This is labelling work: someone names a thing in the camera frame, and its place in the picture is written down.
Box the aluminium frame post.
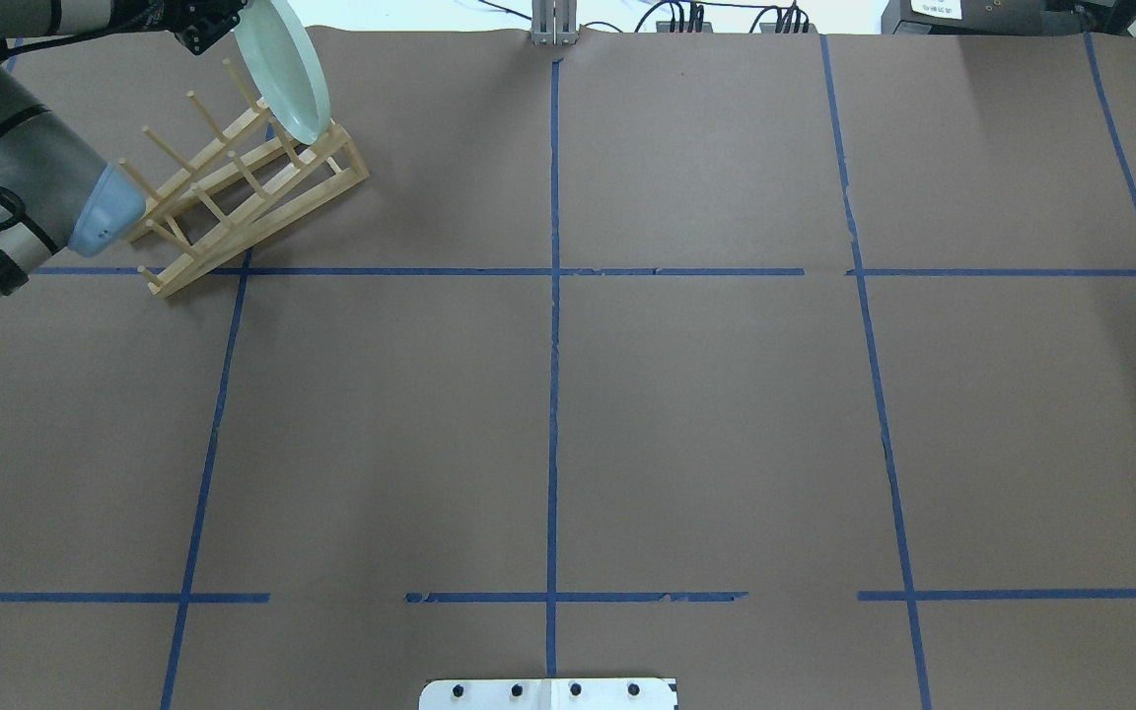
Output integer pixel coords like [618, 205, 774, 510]
[531, 0, 580, 45]

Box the light green plate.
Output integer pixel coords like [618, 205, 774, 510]
[235, 1, 332, 145]

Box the wooden dish rack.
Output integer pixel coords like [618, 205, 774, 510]
[117, 59, 370, 300]

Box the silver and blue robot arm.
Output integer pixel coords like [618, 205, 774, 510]
[0, 1, 247, 298]

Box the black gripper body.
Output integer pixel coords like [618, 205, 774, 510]
[172, 1, 249, 55]

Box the black desktop box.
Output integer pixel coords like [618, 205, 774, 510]
[880, 1, 1136, 36]

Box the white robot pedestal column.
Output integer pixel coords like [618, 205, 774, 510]
[418, 677, 679, 709]

